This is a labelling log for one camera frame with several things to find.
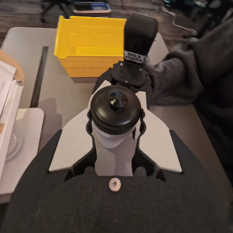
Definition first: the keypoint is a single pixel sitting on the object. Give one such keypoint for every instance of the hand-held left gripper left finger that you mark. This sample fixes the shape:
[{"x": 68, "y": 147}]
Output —
[{"x": 71, "y": 145}]

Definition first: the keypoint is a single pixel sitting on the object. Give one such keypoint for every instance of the white plastic bottle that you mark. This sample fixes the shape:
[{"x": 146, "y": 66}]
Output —
[{"x": 111, "y": 141}]

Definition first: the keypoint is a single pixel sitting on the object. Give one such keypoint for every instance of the black chair base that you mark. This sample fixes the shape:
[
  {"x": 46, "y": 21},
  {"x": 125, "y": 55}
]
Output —
[{"x": 54, "y": 9}]

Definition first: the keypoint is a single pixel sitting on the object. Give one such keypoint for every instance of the black bottle lid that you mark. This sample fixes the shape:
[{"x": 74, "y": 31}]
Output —
[{"x": 109, "y": 112}]

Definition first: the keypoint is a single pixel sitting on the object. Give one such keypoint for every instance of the person's right forearm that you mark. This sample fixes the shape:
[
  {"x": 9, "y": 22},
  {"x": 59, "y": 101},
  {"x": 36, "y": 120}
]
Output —
[{"x": 178, "y": 78}]

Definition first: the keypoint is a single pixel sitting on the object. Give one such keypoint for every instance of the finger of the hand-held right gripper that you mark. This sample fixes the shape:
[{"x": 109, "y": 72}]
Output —
[
  {"x": 102, "y": 85},
  {"x": 143, "y": 99}
]

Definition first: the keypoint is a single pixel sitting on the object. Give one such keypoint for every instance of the white stand base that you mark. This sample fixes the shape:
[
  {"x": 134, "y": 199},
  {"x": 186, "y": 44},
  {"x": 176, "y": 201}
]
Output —
[{"x": 31, "y": 131}]

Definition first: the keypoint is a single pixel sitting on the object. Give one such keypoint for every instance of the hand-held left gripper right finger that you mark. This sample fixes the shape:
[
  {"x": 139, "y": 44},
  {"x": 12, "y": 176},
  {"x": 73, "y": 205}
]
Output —
[{"x": 158, "y": 145}]

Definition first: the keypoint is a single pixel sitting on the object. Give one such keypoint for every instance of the printed instruction sheet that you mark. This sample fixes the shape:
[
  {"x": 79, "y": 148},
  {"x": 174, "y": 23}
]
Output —
[{"x": 5, "y": 81}]

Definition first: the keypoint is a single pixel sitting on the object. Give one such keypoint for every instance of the dark device with blue screen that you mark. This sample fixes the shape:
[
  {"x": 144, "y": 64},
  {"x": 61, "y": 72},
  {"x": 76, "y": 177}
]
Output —
[{"x": 91, "y": 7}]

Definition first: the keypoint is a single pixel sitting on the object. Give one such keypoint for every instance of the yellow storage bin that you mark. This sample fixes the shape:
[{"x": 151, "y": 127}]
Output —
[{"x": 85, "y": 63}]

